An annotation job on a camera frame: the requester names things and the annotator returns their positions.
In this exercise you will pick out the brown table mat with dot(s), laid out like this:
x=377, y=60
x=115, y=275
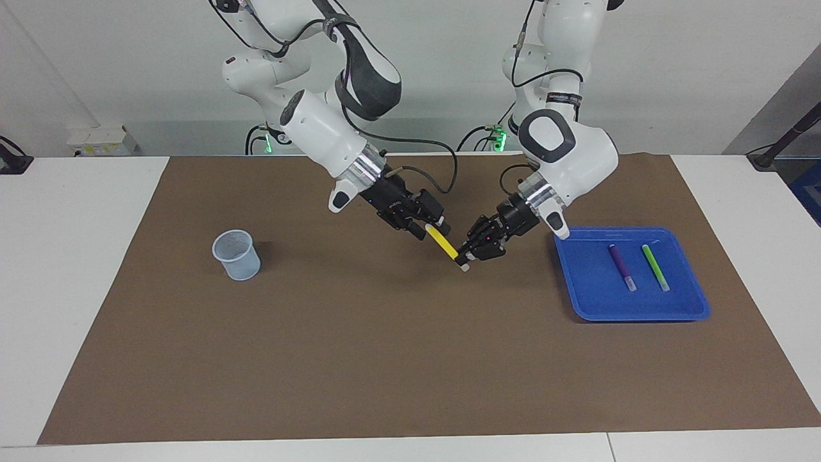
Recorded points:
x=410, y=333

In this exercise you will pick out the yellow pen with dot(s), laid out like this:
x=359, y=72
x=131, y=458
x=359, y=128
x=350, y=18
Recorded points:
x=441, y=240

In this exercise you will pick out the black clamp mount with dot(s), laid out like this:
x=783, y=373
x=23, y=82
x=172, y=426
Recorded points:
x=13, y=163

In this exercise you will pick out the white wall socket box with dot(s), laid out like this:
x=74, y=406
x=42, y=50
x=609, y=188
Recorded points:
x=99, y=138

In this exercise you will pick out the black stand pole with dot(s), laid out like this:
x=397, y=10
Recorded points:
x=786, y=138

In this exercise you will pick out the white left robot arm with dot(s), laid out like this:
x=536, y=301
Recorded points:
x=564, y=147

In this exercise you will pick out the purple pen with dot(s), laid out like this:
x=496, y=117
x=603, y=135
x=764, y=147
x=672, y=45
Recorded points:
x=622, y=267

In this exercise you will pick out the blue crate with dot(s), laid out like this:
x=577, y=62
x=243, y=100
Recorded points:
x=809, y=192

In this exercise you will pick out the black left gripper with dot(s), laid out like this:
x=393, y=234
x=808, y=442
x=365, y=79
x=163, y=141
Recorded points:
x=503, y=228

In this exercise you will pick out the pale blue mesh cup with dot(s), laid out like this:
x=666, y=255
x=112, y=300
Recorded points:
x=238, y=263

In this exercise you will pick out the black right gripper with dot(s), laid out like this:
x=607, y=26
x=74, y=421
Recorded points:
x=401, y=202

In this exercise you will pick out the blue plastic tray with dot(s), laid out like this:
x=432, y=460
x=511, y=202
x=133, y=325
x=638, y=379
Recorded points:
x=635, y=307

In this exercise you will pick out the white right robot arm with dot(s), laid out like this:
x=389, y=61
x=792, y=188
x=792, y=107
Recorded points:
x=321, y=128

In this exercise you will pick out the green pen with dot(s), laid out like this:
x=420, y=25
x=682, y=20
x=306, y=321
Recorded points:
x=655, y=267

